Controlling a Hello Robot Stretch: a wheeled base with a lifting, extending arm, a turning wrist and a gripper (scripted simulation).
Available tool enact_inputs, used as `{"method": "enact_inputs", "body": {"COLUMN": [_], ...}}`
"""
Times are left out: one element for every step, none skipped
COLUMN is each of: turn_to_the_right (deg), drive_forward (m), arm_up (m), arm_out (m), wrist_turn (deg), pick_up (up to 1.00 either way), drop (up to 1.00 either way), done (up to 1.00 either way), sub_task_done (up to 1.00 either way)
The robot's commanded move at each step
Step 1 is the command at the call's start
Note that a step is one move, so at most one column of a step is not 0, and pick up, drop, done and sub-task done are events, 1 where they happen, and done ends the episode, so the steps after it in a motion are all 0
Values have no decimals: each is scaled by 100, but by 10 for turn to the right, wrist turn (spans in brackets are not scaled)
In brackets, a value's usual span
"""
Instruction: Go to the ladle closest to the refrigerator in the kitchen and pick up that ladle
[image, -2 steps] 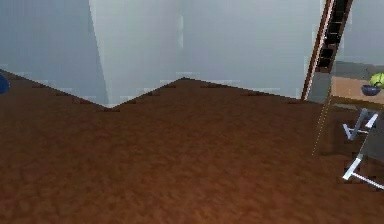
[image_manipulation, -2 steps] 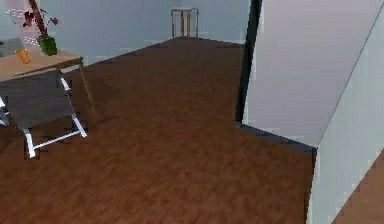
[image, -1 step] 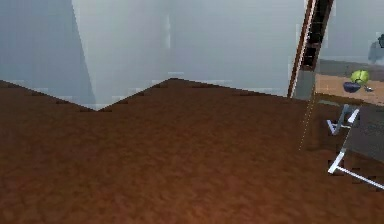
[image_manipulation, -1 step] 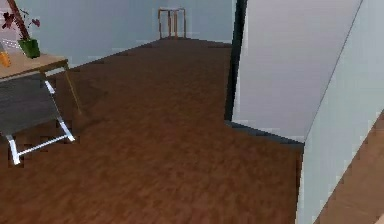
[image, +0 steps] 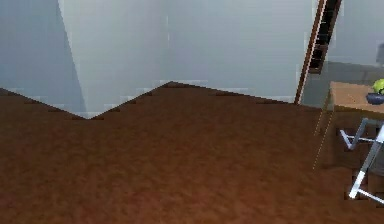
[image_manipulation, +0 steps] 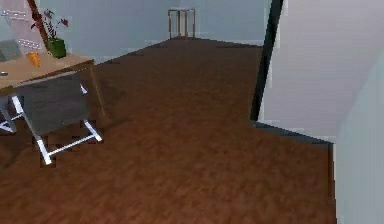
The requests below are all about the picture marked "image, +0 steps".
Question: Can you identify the dark blue bowl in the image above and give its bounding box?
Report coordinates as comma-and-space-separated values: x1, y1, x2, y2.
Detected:
365, 92, 384, 106

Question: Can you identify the grey box on wall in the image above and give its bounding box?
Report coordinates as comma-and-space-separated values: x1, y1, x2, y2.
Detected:
376, 42, 384, 65

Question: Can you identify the wooden table with metal legs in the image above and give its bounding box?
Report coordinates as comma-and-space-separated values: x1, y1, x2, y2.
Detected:
312, 80, 384, 205

